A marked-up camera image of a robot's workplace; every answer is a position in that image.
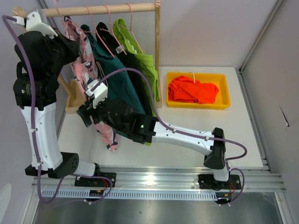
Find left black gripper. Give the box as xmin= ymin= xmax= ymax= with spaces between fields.
xmin=43 ymin=27 xmax=81 ymax=79

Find pink patterned shorts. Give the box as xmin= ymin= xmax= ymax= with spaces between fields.
xmin=63 ymin=16 xmax=118 ymax=151

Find pink hanger of patterned shorts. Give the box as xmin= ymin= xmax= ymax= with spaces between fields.
xmin=53 ymin=0 xmax=70 ymax=39

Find pink hanger of teal shorts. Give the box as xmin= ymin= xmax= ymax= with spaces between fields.
xmin=84 ymin=6 xmax=115 ymax=58

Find dark teal shorts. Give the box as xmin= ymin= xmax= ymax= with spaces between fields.
xmin=80 ymin=24 xmax=152 ymax=140

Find black shorts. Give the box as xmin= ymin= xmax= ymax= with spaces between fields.
xmin=96 ymin=18 xmax=159 ymax=116

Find orange shorts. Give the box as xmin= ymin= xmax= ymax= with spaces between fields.
xmin=168 ymin=75 xmax=219 ymax=104

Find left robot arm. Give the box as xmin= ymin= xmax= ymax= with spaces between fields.
xmin=13 ymin=31 xmax=101 ymax=187

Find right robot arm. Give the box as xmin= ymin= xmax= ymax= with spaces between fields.
xmin=77 ymin=99 xmax=230 ymax=188

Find pink hanger of green shorts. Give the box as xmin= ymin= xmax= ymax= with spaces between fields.
xmin=117 ymin=2 xmax=144 ymax=54

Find lime green shorts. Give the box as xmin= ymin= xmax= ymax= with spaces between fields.
xmin=113 ymin=18 xmax=160 ymax=102

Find wooden clothes rack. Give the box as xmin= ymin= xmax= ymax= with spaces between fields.
xmin=12 ymin=0 xmax=163 ymax=114

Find yellow plastic tray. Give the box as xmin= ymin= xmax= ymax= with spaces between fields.
xmin=166 ymin=72 xmax=230 ymax=110

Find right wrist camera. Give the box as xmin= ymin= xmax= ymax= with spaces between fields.
xmin=85 ymin=79 xmax=108 ymax=108

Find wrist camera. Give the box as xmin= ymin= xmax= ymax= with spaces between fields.
xmin=85 ymin=79 xmax=108 ymax=108
xmin=13 ymin=7 xmax=58 ymax=39

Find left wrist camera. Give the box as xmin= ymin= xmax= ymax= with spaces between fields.
xmin=13 ymin=7 xmax=58 ymax=39

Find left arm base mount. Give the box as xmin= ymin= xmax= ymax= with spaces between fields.
xmin=74 ymin=172 xmax=116 ymax=188

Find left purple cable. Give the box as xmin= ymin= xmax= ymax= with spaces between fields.
xmin=1 ymin=15 xmax=113 ymax=210

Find purple cable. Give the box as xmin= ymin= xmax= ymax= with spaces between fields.
xmin=90 ymin=67 xmax=248 ymax=207
xmin=1 ymin=15 xmax=113 ymax=210

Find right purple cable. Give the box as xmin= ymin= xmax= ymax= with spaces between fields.
xmin=90 ymin=67 xmax=248 ymax=207

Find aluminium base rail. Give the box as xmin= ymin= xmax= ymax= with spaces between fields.
xmin=41 ymin=166 xmax=286 ymax=201

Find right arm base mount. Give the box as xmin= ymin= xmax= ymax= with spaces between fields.
xmin=198 ymin=174 xmax=242 ymax=191

